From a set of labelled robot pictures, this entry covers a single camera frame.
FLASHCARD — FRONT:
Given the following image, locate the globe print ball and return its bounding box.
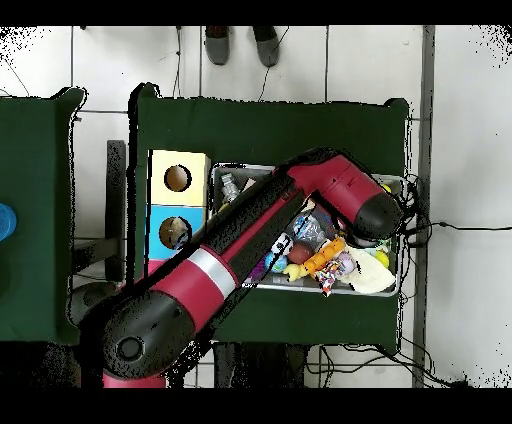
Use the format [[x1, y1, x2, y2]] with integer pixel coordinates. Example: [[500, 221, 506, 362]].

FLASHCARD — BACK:
[[266, 251, 289, 274]]

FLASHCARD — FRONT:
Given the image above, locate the clear plastic packet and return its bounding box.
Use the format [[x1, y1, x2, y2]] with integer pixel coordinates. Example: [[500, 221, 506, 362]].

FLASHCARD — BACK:
[[292, 214, 328, 247]]

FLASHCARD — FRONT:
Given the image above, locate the cream knitted cloth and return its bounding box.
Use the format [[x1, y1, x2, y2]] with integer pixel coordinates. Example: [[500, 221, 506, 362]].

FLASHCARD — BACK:
[[345, 246, 397, 296]]

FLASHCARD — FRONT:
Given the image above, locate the wooden box with three holes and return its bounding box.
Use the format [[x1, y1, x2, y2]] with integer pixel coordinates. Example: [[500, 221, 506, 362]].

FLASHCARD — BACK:
[[143, 148, 213, 280]]

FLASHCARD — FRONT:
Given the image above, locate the shallow clear mesh bin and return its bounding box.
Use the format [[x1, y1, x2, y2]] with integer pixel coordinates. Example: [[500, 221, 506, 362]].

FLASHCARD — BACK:
[[207, 163, 406, 299]]

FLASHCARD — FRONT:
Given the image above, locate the silver toy robot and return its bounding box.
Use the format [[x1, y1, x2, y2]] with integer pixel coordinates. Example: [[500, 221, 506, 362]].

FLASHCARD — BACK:
[[219, 172, 241, 205]]

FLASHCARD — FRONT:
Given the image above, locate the black and white soccer ball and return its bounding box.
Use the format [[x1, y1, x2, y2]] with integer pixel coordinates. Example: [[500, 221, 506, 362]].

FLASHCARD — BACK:
[[271, 232, 294, 257]]

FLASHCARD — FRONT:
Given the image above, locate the orange toy building block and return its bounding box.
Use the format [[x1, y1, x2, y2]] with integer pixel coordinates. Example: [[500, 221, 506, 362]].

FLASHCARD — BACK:
[[302, 236, 347, 279]]

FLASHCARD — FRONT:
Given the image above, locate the dark green table cloth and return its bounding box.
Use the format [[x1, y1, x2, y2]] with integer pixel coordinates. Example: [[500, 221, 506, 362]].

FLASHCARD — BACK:
[[0, 86, 91, 347], [127, 82, 412, 355]]

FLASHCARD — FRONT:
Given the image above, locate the person's foot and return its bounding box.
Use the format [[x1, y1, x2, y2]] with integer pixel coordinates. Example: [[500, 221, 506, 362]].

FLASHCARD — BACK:
[[253, 25, 282, 69], [204, 25, 232, 66]]

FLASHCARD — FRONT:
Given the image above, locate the blue round disc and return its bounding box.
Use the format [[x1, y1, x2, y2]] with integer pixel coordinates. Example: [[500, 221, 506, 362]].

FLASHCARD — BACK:
[[0, 202, 17, 242]]

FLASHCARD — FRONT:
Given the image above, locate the black cable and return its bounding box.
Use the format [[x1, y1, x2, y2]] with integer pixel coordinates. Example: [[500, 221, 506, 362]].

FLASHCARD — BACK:
[[403, 219, 512, 241]]

